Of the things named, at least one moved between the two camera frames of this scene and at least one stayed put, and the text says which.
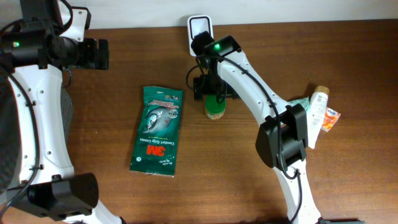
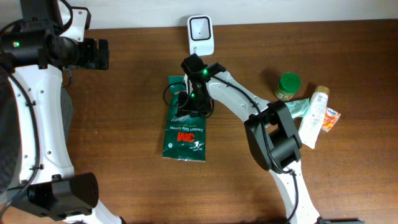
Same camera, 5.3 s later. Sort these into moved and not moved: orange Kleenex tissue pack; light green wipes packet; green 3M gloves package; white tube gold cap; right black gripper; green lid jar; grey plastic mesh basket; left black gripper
Moved: green lid jar; right black gripper; green 3M gloves package
Not moved: left black gripper; orange Kleenex tissue pack; light green wipes packet; white tube gold cap; grey plastic mesh basket
